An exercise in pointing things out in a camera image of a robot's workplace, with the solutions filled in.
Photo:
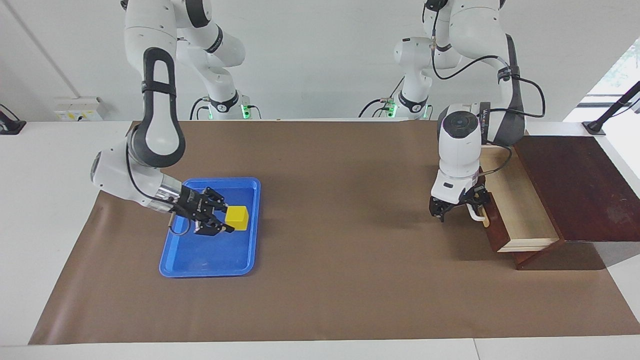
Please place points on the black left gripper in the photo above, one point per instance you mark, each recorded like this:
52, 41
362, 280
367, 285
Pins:
457, 202

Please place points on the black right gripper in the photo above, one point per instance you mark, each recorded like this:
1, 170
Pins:
192, 205

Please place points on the yellow cube block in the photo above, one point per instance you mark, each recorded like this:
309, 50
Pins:
237, 218

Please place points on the wooden drawer with dark face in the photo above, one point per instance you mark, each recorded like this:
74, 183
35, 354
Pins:
520, 210

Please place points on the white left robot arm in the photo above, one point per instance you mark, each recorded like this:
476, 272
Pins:
460, 145

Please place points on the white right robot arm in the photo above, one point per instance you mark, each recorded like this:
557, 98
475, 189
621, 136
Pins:
115, 175

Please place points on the blue plastic tray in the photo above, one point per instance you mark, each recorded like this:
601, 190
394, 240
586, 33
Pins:
215, 255

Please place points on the brown paper table mat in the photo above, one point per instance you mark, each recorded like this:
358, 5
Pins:
340, 225

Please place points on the dark brown wooden cabinet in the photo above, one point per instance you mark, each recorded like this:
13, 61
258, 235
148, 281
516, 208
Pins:
580, 190

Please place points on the black stand base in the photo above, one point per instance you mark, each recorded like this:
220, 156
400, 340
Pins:
9, 125

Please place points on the white wall socket box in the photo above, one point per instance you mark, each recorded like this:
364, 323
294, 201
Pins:
80, 109

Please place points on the black camera stand with pole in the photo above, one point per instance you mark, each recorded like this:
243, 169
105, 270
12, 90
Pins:
612, 107

